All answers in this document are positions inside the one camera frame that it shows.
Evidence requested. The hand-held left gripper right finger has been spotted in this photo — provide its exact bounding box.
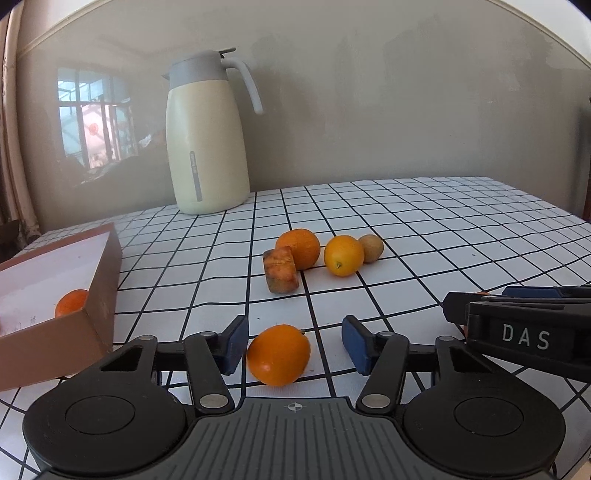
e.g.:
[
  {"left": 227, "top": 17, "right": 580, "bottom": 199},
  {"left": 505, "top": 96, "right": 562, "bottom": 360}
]
[{"left": 342, "top": 315, "right": 513, "bottom": 414}]

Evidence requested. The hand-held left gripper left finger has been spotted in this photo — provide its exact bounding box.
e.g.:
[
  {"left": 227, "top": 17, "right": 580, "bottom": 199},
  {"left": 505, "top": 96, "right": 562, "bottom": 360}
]
[{"left": 81, "top": 315, "right": 250, "bottom": 414}]

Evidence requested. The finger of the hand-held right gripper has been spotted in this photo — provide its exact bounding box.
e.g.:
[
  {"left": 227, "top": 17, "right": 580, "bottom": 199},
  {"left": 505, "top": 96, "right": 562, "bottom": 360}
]
[
  {"left": 443, "top": 292, "right": 591, "bottom": 326},
  {"left": 503, "top": 286, "right": 591, "bottom": 297}
]

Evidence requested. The smooth orange kumquat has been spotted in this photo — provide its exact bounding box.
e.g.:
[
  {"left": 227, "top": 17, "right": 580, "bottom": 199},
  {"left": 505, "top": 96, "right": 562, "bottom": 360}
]
[
  {"left": 246, "top": 324, "right": 311, "bottom": 387},
  {"left": 54, "top": 289, "right": 90, "bottom": 319}
]

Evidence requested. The brown cake piece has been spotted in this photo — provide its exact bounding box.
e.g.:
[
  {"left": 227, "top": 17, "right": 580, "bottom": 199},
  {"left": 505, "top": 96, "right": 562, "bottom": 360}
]
[{"left": 263, "top": 246, "right": 299, "bottom": 294}]

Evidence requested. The yellow-orange kumquat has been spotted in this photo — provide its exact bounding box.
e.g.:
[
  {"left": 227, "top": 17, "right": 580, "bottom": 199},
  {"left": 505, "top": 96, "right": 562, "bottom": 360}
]
[{"left": 324, "top": 235, "right": 365, "bottom": 278}]

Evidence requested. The rough-skinned orange mandarin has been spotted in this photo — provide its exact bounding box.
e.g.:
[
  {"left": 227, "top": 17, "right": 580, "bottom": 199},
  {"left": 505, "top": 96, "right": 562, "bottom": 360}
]
[{"left": 276, "top": 228, "right": 321, "bottom": 271}]

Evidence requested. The brown cardboard box tray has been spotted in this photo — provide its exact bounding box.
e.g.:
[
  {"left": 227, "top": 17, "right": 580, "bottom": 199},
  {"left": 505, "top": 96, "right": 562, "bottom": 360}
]
[{"left": 0, "top": 222, "right": 123, "bottom": 392}]

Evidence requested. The white black checked tablecloth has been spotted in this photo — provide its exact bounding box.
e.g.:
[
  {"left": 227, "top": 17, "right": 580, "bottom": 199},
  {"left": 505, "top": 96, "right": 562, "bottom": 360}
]
[{"left": 0, "top": 176, "right": 591, "bottom": 480}]

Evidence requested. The small brown kiwi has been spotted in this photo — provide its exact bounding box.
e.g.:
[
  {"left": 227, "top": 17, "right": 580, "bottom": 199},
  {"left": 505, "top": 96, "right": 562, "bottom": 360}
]
[{"left": 358, "top": 234, "right": 384, "bottom": 264}]

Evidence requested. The cream thermos jug grey lid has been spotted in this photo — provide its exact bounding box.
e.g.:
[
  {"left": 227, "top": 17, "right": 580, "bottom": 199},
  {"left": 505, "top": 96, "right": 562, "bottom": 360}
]
[{"left": 161, "top": 47, "right": 265, "bottom": 215}]

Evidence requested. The beige patterned curtain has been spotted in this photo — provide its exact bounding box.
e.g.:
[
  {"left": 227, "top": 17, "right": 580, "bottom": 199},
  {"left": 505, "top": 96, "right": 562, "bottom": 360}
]
[{"left": 0, "top": 9, "right": 42, "bottom": 252}]

